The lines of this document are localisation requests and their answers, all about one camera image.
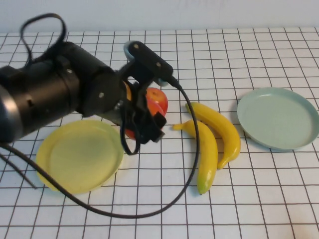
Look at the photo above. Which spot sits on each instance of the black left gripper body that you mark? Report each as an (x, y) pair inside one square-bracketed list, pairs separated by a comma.
[(129, 112)]

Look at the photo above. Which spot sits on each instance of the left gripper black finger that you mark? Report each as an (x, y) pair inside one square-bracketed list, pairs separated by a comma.
[(149, 132)]

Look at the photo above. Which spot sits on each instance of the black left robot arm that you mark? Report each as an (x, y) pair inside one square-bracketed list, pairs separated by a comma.
[(42, 94)]

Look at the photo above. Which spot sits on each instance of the yellow round plate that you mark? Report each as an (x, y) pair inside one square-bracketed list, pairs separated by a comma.
[(82, 161)]

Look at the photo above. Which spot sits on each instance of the pale green round plate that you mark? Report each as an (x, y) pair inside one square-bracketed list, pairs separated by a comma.
[(276, 119)]

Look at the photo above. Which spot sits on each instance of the yellow artificial banana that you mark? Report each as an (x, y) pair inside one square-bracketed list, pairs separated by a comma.
[(208, 159), (225, 128)]

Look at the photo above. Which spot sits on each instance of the white black-grid tablecloth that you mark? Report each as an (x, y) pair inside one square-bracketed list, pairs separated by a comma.
[(249, 199)]

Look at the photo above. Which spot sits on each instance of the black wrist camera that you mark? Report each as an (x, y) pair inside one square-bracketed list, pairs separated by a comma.
[(149, 62)]

